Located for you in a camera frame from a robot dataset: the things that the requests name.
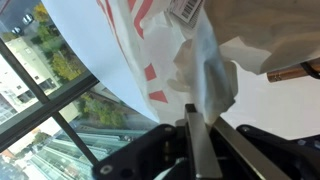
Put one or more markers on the round white table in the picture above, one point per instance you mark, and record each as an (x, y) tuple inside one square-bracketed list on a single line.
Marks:
[(283, 106)]

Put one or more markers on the dark horizontal window railing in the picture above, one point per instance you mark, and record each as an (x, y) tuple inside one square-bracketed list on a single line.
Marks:
[(40, 96)]

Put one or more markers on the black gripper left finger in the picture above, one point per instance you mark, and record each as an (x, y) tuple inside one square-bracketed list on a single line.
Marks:
[(150, 153)]

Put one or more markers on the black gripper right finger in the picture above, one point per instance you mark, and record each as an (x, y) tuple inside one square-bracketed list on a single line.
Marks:
[(266, 156)]

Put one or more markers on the white plastic bag red print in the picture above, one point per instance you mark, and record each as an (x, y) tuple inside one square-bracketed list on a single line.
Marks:
[(160, 50)]

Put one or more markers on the dark window mullion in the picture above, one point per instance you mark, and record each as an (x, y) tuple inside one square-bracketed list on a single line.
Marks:
[(66, 100)]

